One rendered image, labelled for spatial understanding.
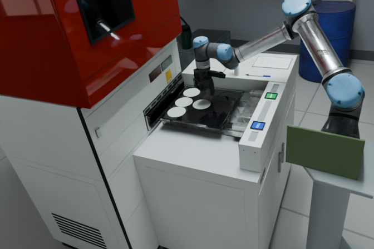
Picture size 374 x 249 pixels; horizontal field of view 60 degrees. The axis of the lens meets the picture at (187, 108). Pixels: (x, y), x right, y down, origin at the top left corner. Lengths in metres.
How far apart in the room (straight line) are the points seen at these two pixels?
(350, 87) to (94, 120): 0.99
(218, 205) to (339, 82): 0.77
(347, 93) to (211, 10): 3.62
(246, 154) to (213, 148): 0.23
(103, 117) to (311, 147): 0.87
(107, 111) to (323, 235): 1.19
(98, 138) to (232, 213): 0.71
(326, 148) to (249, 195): 0.38
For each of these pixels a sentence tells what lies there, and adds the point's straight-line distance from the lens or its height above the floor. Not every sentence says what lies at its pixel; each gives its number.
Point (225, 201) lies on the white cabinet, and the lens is 1.55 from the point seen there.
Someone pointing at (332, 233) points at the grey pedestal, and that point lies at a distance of 1.79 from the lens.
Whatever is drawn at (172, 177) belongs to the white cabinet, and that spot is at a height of 0.73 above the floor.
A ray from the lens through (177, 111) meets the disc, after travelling 1.72.
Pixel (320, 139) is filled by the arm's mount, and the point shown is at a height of 0.98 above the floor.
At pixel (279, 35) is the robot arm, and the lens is 1.62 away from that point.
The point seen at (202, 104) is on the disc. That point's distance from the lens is 1.75.
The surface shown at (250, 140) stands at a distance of 1.38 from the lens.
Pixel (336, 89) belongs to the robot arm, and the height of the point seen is 1.18.
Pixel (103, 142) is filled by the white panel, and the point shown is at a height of 1.02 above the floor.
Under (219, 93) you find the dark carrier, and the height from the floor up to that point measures 0.90.
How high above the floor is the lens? 1.82
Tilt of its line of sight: 32 degrees down
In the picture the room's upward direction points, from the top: 9 degrees counter-clockwise
